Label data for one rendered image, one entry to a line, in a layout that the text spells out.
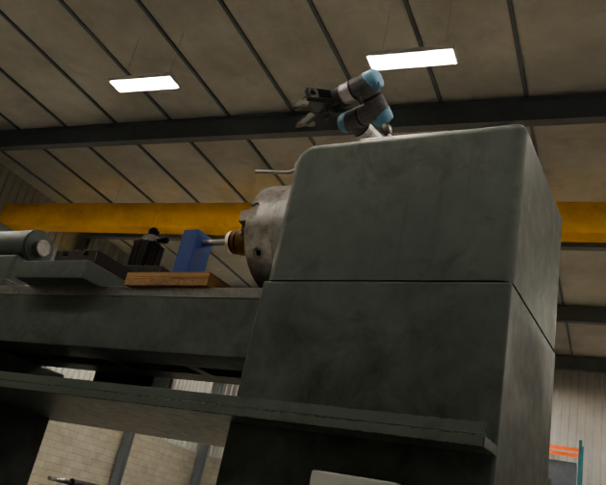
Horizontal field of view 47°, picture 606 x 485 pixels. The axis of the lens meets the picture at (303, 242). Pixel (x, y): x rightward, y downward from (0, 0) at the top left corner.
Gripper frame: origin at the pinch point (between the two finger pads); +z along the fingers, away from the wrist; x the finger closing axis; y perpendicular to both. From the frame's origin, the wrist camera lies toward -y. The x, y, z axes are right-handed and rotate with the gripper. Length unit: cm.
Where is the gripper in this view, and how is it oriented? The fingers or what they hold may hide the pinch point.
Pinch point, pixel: (295, 115)
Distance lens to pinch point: 263.3
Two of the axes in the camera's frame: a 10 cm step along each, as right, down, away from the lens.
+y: 5.9, 1.7, 7.9
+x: -1.5, -9.4, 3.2
